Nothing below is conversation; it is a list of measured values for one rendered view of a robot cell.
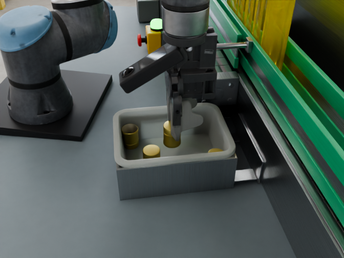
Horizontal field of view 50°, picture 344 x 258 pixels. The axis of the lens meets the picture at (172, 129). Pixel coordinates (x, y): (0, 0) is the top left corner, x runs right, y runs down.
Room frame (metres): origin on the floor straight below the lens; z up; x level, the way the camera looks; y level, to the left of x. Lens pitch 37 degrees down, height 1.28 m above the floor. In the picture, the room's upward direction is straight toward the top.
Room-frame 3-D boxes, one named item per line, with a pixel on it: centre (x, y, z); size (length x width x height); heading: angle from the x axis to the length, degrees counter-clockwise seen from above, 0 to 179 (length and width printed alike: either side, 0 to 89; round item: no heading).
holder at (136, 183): (0.58, -0.03, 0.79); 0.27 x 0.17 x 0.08; 98
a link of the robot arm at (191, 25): (0.58, -0.02, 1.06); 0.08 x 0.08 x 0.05
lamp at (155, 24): (1.12, 0.05, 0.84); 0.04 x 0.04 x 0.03
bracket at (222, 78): (0.71, -0.10, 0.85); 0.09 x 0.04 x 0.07; 98
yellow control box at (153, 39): (1.12, 0.05, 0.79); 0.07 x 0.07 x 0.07; 8
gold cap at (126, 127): (0.61, 0.09, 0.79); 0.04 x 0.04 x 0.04
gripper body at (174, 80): (0.58, -0.03, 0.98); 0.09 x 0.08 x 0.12; 98
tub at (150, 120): (0.57, 0.00, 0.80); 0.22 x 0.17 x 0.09; 98
